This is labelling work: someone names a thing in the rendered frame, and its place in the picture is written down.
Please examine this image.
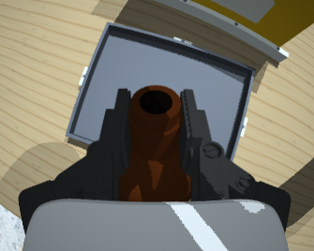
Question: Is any brown bottle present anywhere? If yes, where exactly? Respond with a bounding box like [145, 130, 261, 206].
[119, 85, 191, 202]

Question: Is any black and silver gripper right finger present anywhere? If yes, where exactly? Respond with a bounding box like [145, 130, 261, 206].
[178, 89, 291, 232]

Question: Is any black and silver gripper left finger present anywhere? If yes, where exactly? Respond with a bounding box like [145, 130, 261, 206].
[18, 88, 131, 234]

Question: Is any yellow divided crate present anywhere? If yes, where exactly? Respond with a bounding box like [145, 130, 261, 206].
[191, 0, 314, 48]

